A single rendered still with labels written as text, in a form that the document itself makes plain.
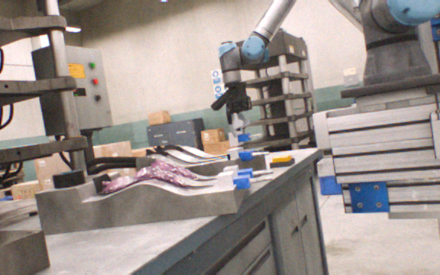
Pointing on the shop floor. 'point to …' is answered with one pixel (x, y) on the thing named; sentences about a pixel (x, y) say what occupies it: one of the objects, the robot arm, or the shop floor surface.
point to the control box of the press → (85, 68)
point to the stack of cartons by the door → (215, 142)
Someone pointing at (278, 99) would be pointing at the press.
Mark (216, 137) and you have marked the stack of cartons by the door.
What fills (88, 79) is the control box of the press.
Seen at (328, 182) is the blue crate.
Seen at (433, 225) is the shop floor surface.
